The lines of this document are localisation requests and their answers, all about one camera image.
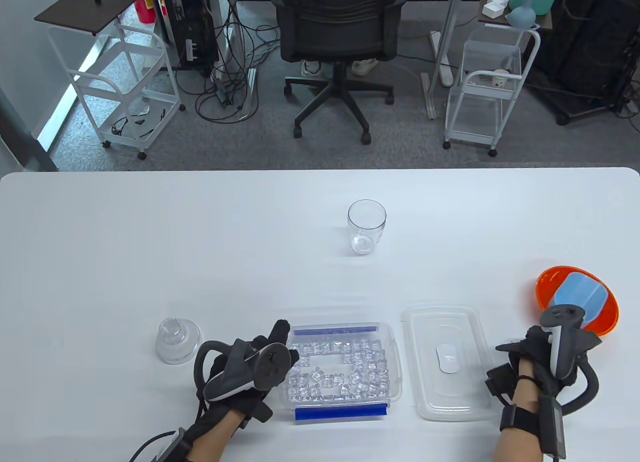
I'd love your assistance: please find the black right wrist sensor box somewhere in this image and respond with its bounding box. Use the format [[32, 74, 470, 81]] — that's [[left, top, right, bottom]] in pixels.
[[500, 396, 569, 459]]

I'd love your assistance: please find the black computer tower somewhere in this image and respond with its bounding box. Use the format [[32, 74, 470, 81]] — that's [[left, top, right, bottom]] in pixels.
[[161, 0, 221, 78]]

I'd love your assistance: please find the white black controller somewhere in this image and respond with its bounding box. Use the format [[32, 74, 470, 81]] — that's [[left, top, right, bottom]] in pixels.
[[193, 339, 293, 403], [540, 304, 600, 416]]

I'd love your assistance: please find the brown side table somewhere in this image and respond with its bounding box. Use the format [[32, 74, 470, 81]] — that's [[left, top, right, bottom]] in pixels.
[[477, 0, 554, 31]]

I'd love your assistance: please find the dark brown board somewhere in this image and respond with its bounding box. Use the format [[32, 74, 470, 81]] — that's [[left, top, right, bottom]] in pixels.
[[34, 0, 152, 37]]

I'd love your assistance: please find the silver rail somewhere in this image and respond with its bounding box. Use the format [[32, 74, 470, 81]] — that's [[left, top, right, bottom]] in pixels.
[[238, 66, 259, 122]]

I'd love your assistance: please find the white wire cart with mug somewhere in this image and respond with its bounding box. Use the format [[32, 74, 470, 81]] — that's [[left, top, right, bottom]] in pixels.
[[442, 23, 542, 157]]

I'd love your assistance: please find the bundle of black cables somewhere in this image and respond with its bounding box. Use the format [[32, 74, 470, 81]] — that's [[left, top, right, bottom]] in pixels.
[[175, 0, 283, 125]]

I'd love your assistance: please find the orange plastic bowl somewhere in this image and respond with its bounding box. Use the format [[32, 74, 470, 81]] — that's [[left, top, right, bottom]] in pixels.
[[535, 265, 620, 339]]

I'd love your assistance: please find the black office chair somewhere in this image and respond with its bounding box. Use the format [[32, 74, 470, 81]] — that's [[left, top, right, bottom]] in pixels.
[[271, 0, 410, 145]]

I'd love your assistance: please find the black wrist sensor box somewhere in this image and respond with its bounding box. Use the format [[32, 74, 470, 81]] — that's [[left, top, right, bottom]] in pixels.
[[500, 396, 569, 459], [156, 428, 194, 462]]

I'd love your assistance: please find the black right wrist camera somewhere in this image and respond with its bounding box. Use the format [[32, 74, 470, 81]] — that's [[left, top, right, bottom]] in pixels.
[[484, 363, 517, 399]]

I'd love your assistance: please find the white desk leg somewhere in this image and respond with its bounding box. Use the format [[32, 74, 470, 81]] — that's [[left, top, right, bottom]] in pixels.
[[421, 0, 477, 120]]

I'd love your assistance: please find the clear plastic shaker lid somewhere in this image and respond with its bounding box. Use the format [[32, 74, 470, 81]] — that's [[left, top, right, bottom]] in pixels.
[[155, 318, 203, 366]]

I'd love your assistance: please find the light blue vase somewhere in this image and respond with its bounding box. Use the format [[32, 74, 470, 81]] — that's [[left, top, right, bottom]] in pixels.
[[505, 0, 537, 29]]

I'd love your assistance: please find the person's left hand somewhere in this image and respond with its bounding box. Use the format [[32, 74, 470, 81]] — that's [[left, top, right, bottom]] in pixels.
[[202, 319, 301, 423]]

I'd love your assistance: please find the blue plastic scoop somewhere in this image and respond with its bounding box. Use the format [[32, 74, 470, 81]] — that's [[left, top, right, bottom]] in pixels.
[[549, 273, 608, 333]]

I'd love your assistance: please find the black left wrist sensor box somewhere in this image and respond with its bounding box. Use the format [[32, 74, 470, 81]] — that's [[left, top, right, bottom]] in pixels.
[[156, 428, 194, 462]]

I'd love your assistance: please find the person's right forearm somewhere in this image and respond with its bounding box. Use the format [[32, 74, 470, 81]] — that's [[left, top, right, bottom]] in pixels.
[[494, 359, 543, 462]]

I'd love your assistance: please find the clear container lid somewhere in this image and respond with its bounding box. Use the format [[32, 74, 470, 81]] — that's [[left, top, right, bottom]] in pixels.
[[401, 304, 494, 422]]

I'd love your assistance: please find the pile of ice cubes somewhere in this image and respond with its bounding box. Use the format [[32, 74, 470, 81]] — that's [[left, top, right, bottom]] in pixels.
[[286, 338, 391, 402]]

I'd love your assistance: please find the white power strip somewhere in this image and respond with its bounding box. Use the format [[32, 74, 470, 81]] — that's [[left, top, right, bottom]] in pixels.
[[429, 29, 454, 88]]

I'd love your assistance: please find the clear plastic shaker cup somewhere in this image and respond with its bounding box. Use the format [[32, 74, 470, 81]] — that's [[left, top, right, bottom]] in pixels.
[[347, 199, 387, 256]]

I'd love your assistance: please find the clear container with blue latches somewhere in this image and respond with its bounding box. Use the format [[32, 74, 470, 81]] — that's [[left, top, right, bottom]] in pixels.
[[281, 322, 404, 424]]

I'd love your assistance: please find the black covered equipment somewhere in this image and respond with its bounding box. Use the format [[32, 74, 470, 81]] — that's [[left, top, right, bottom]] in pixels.
[[525, 0, 640, 127]]

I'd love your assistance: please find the person's right hand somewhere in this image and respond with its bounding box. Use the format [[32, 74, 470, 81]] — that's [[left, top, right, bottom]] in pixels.
[[495, 324, 603, 398]]

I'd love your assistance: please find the grey pillar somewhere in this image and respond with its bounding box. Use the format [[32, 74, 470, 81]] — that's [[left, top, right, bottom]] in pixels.
[[0, 88, 59, 173]]

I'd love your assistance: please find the person's left forearm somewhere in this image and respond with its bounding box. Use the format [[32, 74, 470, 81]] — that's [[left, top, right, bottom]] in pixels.
[[190, 411, 246, 462]]

